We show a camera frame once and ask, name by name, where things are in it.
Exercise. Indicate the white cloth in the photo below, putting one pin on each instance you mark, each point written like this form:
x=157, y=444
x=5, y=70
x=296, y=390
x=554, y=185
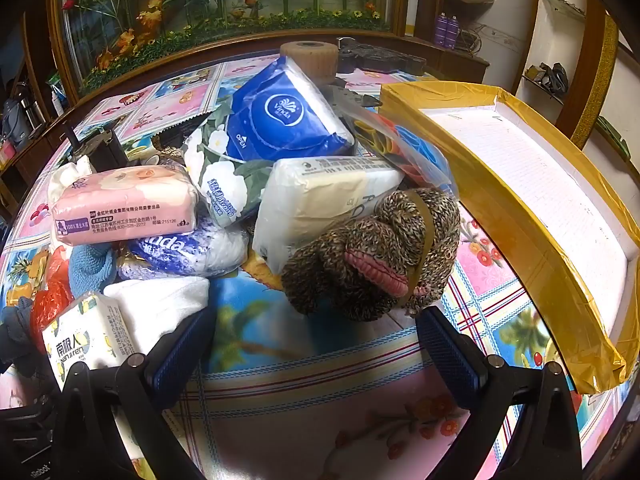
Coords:
x=155, y=305

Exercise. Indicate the dark blue cloth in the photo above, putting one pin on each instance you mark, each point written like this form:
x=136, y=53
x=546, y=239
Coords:
x=17, y=332

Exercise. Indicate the pink tissue pack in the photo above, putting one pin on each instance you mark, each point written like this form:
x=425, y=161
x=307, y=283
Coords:
x=125, y=205

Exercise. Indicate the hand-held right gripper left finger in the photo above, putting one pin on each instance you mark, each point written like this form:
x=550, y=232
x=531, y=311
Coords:
x=181, y=355

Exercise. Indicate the black motor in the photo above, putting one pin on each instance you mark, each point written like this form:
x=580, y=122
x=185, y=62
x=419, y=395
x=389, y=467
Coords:
x=100, y=147

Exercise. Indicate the white foam box yellow tape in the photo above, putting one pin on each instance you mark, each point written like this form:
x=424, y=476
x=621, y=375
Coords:
x=525, y=170

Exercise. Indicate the zip bag of coloured sheets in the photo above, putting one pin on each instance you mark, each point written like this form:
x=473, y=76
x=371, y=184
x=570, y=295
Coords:
x=425, y=152

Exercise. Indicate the printed tablecloth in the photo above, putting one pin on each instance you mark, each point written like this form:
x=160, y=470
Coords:
x=320, y=410

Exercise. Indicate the white tissue pack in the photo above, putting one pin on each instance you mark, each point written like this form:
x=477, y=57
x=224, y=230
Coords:
x=310, y=200

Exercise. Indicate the wall shelf with dark items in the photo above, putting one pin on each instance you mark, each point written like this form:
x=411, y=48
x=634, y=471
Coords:
x=550, y=77

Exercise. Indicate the white bottle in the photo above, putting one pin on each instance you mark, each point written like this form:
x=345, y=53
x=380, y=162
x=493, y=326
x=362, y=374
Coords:
x=57, y=102

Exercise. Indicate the black metal tool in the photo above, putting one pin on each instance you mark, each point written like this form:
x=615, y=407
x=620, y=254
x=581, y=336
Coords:
x=380, y=57

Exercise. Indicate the purple bottle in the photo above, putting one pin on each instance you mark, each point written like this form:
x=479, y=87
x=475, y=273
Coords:
x=441, y=30
x=453, y=31

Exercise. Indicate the black snack packet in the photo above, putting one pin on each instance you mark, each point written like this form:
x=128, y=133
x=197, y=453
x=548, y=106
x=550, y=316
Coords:
x=175, y=139

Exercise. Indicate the blue kettle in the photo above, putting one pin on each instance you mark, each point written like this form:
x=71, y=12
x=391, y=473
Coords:
x=10, y=122

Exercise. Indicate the brown speckled knitted bundle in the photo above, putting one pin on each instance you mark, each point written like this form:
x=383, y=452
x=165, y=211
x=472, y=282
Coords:
x=360, y=255

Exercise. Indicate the dark thermos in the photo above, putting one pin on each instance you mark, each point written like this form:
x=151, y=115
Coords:
x=30, y=107

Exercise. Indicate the red plastic bag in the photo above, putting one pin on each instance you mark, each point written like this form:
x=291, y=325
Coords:
x=47, y=305

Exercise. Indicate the clear blue-print tissue pack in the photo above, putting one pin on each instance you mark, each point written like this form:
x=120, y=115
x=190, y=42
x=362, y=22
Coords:
x=185, y=252

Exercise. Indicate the lemon-print tissue pack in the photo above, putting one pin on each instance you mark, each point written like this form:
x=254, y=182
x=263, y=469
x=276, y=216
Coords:
x=85, y=340

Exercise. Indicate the blue floral tissue pack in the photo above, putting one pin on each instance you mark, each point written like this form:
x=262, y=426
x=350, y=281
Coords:
x=285, y=115

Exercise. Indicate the wooden cabinet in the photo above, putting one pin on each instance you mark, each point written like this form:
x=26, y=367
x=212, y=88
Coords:
x=40, y=60

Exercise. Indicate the flower-painted glass tank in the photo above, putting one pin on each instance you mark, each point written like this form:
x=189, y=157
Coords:
x=225, y=5

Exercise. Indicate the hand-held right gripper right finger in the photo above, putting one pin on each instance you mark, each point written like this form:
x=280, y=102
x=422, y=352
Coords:
x=450, y=355

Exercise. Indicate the wooden spool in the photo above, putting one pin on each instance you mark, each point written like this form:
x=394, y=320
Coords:
x=310, y=60

